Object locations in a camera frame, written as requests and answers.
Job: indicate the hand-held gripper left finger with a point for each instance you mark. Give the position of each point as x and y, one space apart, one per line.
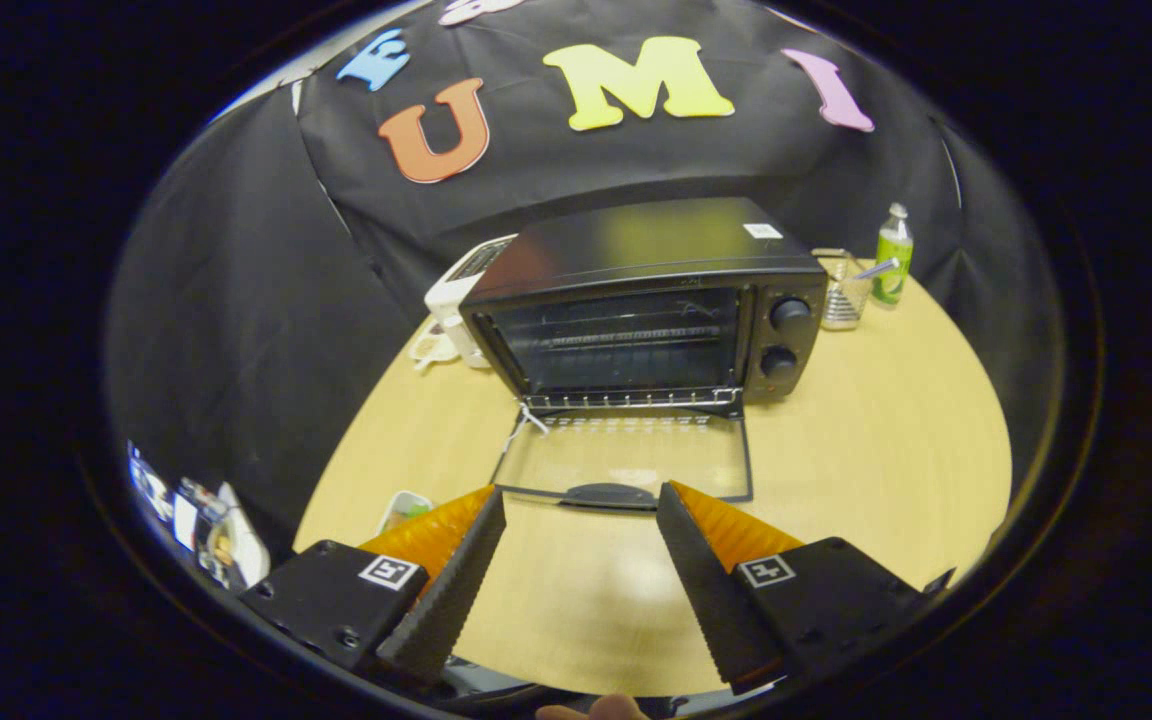
451 590

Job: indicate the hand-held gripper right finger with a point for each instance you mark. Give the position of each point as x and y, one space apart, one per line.
716 590

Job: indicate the black toaster oven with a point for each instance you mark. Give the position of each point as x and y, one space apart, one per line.
636 240

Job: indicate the white slot toaster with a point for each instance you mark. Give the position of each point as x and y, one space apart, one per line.
451 295

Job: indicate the white plate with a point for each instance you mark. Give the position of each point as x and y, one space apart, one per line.
388 505

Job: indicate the pile of printed papers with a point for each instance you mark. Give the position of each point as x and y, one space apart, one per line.
226 540

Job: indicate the metal cup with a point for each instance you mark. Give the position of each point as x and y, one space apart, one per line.
841 300

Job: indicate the green plastic bottle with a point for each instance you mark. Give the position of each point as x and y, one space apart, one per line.
893 255

